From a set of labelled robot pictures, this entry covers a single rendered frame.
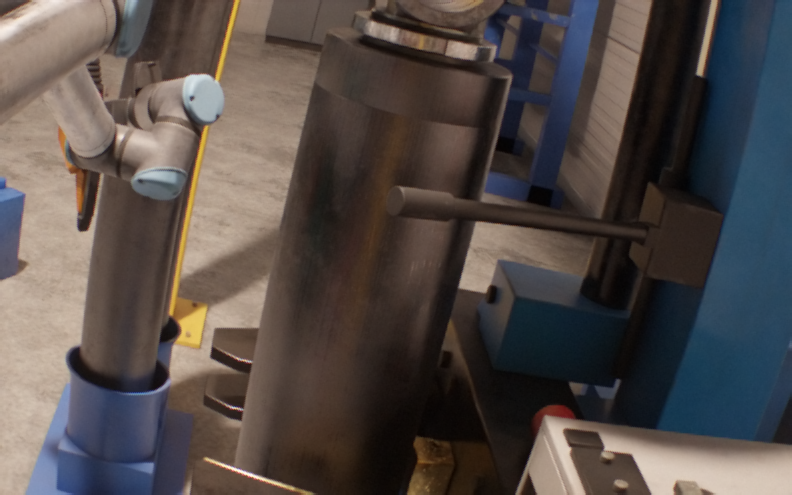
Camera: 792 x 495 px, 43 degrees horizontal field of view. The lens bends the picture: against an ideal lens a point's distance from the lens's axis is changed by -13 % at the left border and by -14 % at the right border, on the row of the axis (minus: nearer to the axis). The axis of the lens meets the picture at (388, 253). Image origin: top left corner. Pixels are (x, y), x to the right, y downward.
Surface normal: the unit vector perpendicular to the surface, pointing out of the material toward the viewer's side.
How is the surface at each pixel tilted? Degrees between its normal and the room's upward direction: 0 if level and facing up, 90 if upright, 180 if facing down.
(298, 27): 90
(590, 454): 0
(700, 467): 0
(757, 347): 90
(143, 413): 90
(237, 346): 0
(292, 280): 90
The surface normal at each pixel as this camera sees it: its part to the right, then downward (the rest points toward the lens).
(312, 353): -0.40, 0.18
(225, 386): 0.23, -0.93
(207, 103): 0.79, -0.07
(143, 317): 0.63, 0.37
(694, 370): 0.07, 0.32
